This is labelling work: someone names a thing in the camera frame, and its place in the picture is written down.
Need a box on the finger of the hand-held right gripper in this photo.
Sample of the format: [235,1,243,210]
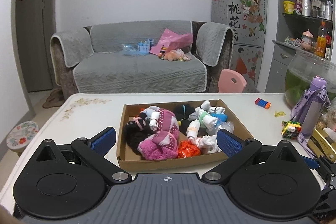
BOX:
[302,156,336,181]

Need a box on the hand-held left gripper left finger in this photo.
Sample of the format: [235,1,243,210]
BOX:
[35,126,132,184]

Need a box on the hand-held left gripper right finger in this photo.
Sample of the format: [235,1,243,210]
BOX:
[202,128,302,184]

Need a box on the light blue sock roll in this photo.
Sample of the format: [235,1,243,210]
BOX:
[206,119,223,135]

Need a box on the white sock roll green band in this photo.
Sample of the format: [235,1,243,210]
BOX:
[198,112,218,130]

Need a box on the white sock roll peach band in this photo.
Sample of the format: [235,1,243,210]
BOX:
[187,120,201,142]

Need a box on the black sock roll yellow band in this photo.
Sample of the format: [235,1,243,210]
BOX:
[176,119,193,134]

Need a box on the black sock roll blue band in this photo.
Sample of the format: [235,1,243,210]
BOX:
[173,105,196,119]

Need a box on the cardboard box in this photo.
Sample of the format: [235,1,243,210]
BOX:
[117,99,255,172]

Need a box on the white desktop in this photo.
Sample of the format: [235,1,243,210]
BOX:
[10,93,336,214]

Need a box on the gold tissue box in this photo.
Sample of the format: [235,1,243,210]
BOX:
[307,127,336,161]

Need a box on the black fuzzy sock bundle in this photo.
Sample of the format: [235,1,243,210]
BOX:
[123,112,155,153]

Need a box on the colourful bead cube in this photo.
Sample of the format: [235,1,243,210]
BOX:
[282,120,302,139]

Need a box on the orange plastic bundle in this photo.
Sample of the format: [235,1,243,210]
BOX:
[178,141,201,159]

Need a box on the clear snack bag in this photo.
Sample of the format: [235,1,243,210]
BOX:
[319,111,336,132]

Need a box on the blue orange toy block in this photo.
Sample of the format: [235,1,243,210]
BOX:
[255,98,271,109]

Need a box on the purple water bottle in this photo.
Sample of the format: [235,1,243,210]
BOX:
[301,76,328,135]

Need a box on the magenta fuzzy sock bundle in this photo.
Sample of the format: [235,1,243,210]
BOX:
[138,132,179,161]

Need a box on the pink plastic chair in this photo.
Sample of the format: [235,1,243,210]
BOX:
[218,69,247,94]

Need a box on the brown floor mat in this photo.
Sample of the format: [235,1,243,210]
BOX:
[42,89,65,109]

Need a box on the pink dotted fuzzy sock bundle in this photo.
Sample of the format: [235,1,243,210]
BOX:
[155,108,179,135]

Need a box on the grey quilted sofa cover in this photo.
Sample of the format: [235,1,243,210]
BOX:
[73,20,208,94]

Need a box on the grey sofa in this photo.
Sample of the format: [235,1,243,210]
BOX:
[50,20,235,94]

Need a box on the floral round stool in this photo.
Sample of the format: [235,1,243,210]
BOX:
[6,121,40,157]

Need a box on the glass fish bowl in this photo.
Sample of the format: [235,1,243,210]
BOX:
[284,51,336,110]

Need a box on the grey shelf unit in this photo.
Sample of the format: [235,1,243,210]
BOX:
[265,0,336,94]

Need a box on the clear blue plastic bag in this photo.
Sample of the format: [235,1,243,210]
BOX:
[121,43,139,56]

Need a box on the grey quilted armrest cover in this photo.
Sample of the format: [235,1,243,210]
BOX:
[196,22,235,67]
[50,27,94,68]

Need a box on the blue toy castle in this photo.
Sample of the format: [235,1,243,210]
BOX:
[136,38,155,54]

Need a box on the orange plush toy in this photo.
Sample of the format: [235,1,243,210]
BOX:
[160,49,192,61]

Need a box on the flower-decorated fridge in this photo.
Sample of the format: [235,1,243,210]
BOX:
[211,0,269,92]

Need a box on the pink plastic bag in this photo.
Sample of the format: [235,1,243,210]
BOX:
[149,28,193,55]

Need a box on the dark sauce bottle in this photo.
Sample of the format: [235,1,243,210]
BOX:
[325,30,332,60]

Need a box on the grey door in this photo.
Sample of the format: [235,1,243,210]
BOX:
[16,0,57,93]

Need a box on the pink teapot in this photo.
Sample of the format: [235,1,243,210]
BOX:
[301,30,314,51]

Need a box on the orange drink bottle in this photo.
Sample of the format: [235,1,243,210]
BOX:
[316,21,327,58]

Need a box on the yellow tub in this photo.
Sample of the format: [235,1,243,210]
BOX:
[282,1,296,14]

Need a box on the silver can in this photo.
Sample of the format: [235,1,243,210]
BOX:
[301,0,311,16]

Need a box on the purple lanyard strap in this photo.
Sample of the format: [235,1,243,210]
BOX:
[290,88,330,159]

